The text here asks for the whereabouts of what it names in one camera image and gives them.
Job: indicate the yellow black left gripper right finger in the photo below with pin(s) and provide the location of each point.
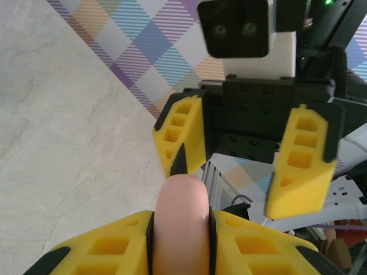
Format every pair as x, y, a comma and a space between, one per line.
258, 249

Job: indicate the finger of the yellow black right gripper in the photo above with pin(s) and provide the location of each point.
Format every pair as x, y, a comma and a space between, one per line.
304, 189
192, 143

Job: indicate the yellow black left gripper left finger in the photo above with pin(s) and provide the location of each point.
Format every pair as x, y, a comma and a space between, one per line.
109, 246

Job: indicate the pink earbud charging case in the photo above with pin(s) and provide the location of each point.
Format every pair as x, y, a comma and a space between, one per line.
182, 229

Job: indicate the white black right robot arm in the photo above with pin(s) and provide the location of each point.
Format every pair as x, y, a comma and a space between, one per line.
349, 200

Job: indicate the aluminium frame post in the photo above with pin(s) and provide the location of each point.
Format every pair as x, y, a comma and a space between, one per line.
218, 183

